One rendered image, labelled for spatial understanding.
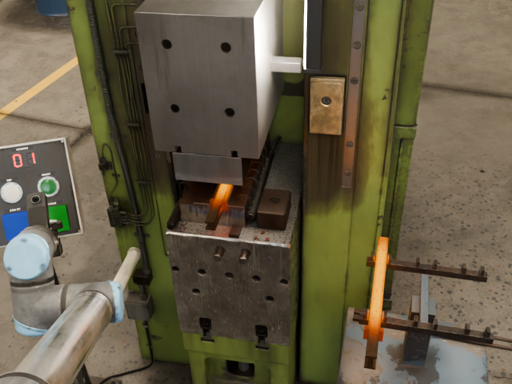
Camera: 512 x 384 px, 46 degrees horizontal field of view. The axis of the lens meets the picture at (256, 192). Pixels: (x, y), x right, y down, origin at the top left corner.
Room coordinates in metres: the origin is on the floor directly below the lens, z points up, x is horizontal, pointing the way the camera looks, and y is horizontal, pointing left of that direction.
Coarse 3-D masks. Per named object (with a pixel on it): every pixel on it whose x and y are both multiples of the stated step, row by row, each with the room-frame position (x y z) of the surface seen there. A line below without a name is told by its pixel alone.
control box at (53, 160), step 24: (24, 144) 1.45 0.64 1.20; (48, 144) 1.45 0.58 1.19; (0, 168) 1.40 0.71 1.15; (24, 168) 1.41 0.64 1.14; (48, 168) 1.42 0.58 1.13; (72, 168) 1.46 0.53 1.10; (0, 192) 1.37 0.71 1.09; (24, 192) 1.38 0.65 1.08; (72, 192) 1.39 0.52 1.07; (0, 216) 1.33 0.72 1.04; (72, 216) 1.36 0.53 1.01; (0, 240) 1.30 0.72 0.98
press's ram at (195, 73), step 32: (160, 0) 1.51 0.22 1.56; (192, 0) 1.50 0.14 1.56; (224, 0) 1.50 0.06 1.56; (256, 0) 1.49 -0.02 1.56; (160, 32) 1.43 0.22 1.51; (192, 32) 1.41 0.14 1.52; (224, 32) 1.39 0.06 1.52; (256, 32) 1.39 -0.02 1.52; (160, 64) 1.43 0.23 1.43; (192, 64) 1.41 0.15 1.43; (224, 64) 1.39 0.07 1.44; (256, 64) 1.38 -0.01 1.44; (288, 64) 1.55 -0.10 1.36; (160, 96) 1.43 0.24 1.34; (192, 96) 1.41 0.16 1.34; (224, 96) 1.39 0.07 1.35; (256, 96) 1.38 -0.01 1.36; (160, 128) 1.44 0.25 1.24; (192, 128) 1.42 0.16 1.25; (224, 128) 1.40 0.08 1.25; (256, 128) 1.38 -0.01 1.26
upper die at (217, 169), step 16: (176, 160) 1.43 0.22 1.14; (192, 160) 1.42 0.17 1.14; (208, 160) 1.41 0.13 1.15; (224, 160) 1.40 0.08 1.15; (240, 160) 1.39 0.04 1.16; (176, 176) 1.43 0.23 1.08; (192, 176) 1.42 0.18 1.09; (208, 176) 1.41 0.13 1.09; (224, 176) 1.40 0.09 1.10; (240, 176) 1.39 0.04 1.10
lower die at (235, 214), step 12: (264, 144) 1.72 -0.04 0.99; (264, 156) 1.70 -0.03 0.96; (252, 180) 1.52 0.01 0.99; (192, 192) 1.48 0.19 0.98; (204, 192) 1.47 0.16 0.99; (216, 192) 1.45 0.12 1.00; (240, 192) 1.46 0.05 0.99; (180, 204) 1.43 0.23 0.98; (192, 204) 1.42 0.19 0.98; (204, 204) 1.41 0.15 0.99; (228, 204) 1.40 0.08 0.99; (240, 204) 1.40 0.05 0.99; (192, 216) 1.42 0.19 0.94; (204, 216) 1.41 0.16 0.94; (228, 216) 1.40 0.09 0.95; (240, 216) 1.39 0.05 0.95
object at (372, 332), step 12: (384, 240) 1.26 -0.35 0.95; (384, 252) 1.22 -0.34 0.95; (384, 264) 1.17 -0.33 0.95; (384, 276) 1.13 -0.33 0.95; (372, 300) 1.04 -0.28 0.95; (372, 312) 1.00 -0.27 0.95; (372, 324) 0.97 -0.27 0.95; (372, 336) 0.92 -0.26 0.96; (372, 348) 0.89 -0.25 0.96; (372, 360) 0.86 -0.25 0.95
